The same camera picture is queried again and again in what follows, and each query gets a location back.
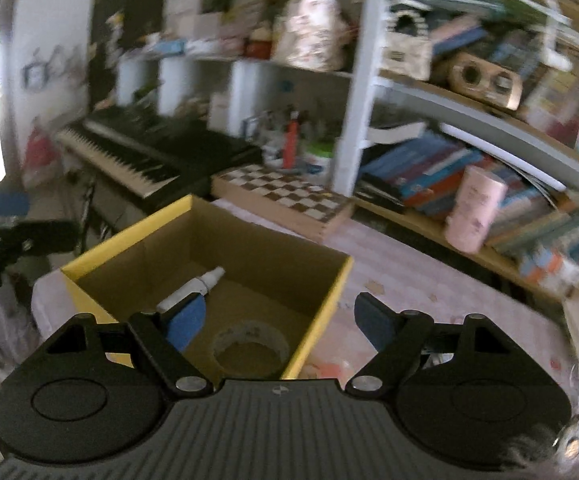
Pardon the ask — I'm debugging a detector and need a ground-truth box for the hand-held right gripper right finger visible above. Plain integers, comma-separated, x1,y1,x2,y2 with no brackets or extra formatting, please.
344,291,520,401

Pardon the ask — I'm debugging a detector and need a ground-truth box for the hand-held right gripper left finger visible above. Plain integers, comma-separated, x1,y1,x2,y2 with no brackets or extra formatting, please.
44,296,215,398

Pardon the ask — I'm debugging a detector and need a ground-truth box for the yellow cardboard box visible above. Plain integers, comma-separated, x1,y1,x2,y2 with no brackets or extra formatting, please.
61,194,354,381

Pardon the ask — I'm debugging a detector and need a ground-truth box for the white glue bottle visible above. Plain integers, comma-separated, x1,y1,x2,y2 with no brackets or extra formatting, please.
156,267,226,313

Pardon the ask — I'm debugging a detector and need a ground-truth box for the pink printed desk mat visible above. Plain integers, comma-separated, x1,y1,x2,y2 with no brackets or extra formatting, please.
32,199,577,381

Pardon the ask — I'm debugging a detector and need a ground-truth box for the beige tape roll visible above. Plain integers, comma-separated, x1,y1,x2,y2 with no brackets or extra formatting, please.
212,322,290,380

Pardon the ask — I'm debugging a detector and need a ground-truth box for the pink cylinder container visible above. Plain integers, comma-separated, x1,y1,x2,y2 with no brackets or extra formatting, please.
443,165,509,254

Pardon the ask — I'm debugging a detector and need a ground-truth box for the row of leaning books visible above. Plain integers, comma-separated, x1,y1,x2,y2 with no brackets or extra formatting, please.
359,132,579,281

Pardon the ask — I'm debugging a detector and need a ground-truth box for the wooden chessboard box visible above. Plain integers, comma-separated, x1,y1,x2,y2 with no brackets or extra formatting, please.
211,162,355,242

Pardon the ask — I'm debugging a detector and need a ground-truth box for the black electronic keyboard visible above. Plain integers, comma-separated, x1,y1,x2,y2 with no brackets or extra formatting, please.
54,105,263,213

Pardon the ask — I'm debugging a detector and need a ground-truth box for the white tub green lid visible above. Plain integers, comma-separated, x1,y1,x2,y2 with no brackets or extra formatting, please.
303,141,335,173

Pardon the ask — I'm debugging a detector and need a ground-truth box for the orange white small box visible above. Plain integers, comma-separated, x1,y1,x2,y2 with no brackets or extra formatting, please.
517,245,579,298

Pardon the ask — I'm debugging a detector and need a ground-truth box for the red bottle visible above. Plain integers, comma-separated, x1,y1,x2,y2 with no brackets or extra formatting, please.
282,110,301,170

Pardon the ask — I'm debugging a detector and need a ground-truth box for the pen holder with pens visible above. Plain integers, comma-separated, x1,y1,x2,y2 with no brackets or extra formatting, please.
242,105,290,161

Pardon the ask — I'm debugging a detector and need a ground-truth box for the white bookshelf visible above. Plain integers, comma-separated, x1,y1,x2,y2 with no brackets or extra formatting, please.
114,0,579,306

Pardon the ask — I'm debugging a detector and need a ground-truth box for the white blue flat box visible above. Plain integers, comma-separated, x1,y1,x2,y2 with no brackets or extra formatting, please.
147,35,190,58

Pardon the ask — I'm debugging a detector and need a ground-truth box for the wooden retro radio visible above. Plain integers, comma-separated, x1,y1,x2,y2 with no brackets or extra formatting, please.
442,51,524,111

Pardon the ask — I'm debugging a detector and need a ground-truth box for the cream small handbag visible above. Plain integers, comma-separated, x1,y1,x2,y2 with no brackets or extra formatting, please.
379,10,434,81

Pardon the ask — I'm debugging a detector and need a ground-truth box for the floral printed bag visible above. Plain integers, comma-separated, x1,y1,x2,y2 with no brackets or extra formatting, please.
272,0,350,72

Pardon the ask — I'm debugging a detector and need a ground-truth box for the dark wall board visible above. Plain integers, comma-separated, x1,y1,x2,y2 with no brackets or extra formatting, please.
87,0,173,111

